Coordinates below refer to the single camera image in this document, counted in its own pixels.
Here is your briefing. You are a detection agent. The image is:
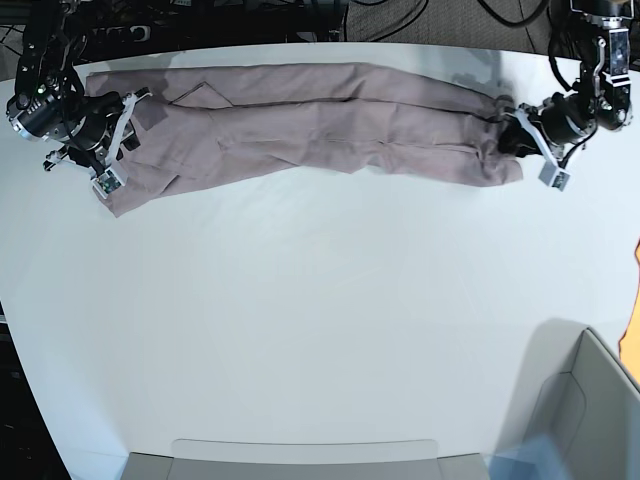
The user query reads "mauve T-shirt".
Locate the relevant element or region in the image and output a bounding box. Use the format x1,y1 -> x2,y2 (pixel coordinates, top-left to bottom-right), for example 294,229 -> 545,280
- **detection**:
86,63 -> 523,216

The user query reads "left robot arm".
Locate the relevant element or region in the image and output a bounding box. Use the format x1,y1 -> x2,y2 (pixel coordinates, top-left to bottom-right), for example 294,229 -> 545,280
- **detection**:
498,1 -> 635,164

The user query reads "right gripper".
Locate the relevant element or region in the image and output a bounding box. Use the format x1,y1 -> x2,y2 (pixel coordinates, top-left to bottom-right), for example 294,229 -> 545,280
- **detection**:
62,92 -> 140,151

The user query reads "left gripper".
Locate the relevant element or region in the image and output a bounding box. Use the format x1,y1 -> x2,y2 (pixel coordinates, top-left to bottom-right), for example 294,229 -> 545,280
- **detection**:
498,92 -> 597,158

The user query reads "blue translucent object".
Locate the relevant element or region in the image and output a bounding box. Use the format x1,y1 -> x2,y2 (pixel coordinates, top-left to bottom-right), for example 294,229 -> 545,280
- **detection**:
485,434 -> 571,480

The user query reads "grey plastic bin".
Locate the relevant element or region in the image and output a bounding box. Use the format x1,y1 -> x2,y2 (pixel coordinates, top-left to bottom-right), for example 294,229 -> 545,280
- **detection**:
527,329 -> 639,479

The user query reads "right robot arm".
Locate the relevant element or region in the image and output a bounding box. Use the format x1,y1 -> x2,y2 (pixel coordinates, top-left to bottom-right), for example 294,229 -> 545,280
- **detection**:
6,1 -> 125,151

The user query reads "orange object at edge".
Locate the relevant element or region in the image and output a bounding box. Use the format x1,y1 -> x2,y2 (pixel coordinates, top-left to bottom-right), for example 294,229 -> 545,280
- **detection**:
618,243 -> 639,383

